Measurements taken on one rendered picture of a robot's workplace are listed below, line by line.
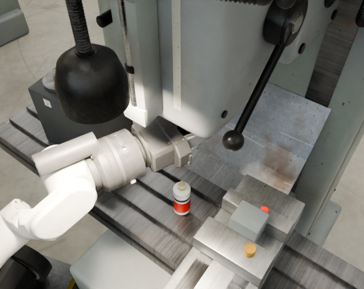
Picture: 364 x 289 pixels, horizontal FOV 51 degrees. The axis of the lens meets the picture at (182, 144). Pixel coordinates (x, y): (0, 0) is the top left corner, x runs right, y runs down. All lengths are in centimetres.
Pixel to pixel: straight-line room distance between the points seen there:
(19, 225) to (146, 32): 34
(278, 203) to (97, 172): 44
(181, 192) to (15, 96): 214
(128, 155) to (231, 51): 25
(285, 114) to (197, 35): 62
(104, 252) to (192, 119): 55
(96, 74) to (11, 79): 267
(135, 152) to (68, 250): 142
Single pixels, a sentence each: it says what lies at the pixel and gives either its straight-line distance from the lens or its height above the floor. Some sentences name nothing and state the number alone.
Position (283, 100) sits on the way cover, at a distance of 101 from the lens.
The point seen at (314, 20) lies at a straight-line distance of 65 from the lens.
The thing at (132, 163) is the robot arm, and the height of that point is 124.
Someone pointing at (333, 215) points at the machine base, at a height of 20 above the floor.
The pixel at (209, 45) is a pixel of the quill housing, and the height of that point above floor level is 147.
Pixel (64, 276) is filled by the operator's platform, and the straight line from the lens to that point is 148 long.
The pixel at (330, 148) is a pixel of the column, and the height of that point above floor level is 96.
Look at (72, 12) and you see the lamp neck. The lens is 35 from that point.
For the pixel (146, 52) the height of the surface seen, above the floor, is 145.
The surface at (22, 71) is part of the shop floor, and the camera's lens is 306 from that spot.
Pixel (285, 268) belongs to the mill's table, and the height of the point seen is 93.
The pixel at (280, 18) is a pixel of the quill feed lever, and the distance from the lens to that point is 50.
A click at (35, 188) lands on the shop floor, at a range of 225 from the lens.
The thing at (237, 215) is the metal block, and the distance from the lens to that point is 76.
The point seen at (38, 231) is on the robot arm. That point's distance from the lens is 61.
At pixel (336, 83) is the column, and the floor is 116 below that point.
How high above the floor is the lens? 171
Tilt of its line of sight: 48 degrees down
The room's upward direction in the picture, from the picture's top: straight up
